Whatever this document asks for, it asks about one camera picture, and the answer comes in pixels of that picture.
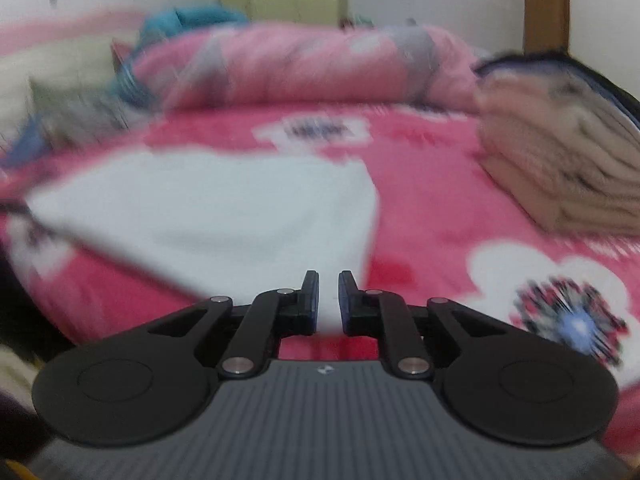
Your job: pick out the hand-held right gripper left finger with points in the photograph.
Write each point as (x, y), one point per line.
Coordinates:
(311, 305)

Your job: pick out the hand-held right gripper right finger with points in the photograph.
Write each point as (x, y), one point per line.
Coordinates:
(346, 305)

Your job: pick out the white shirt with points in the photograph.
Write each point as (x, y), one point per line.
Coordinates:
(225, 210)

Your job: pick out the stack of folded clothes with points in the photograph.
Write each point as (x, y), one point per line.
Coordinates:
(560, 150)

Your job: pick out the pink floral blanket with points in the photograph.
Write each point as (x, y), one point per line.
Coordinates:
(435, 200)

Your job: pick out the pink grey floral quilt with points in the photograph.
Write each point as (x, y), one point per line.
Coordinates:
(300, 65)

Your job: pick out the grey garment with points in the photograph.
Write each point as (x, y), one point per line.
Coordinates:
(100, 115)

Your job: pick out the teal patterned blanket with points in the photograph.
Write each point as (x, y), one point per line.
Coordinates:
(190, 17)

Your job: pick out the blue cloth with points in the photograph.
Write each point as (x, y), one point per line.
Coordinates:
(22, 145)

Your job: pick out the wooden door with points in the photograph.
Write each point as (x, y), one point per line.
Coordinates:
(545, 5)

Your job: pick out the pink white headboard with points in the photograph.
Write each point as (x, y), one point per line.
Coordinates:
(50, 55)

